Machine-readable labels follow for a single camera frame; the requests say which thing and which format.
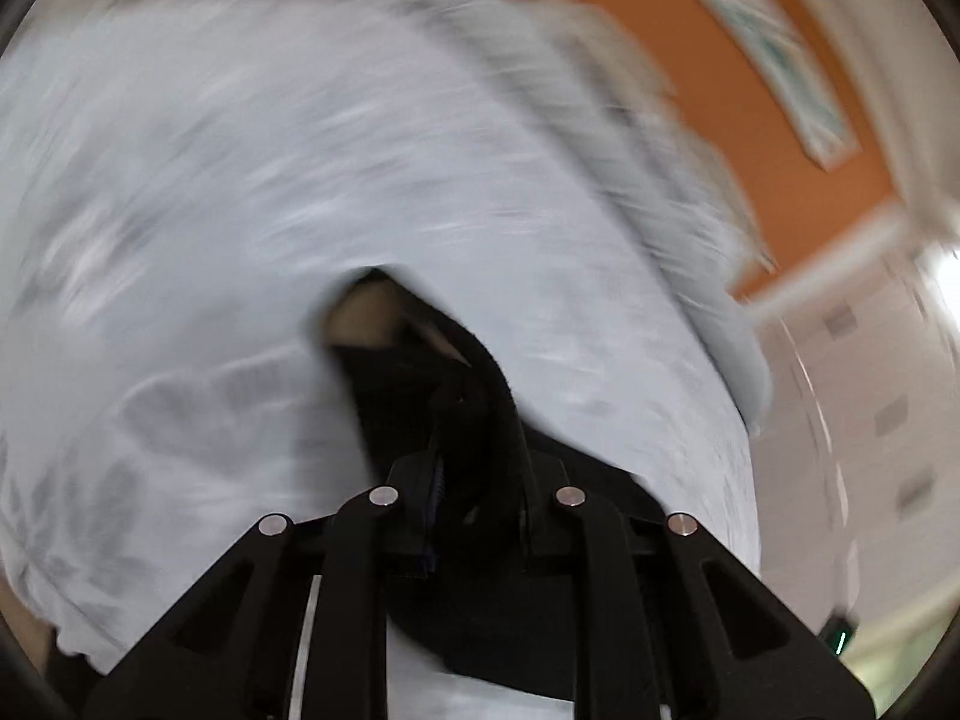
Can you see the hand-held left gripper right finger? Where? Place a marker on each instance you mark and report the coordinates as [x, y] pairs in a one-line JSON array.
[[600, 562]]

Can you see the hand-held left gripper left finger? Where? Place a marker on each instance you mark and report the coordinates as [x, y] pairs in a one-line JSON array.
[[360, 547]]

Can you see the dark device with green light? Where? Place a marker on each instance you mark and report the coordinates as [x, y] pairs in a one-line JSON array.
[[838, 634]]

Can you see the white panelled wardrobe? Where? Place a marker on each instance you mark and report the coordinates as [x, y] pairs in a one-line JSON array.
[[862, 427]]

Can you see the grey duvet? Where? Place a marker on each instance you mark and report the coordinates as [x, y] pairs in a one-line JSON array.
[[675, 240]]

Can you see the butterfly print bed sheet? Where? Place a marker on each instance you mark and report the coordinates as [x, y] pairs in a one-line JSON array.
[[225, 240]]

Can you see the framed wall painting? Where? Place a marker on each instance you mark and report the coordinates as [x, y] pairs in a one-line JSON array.
[[780, 52]]

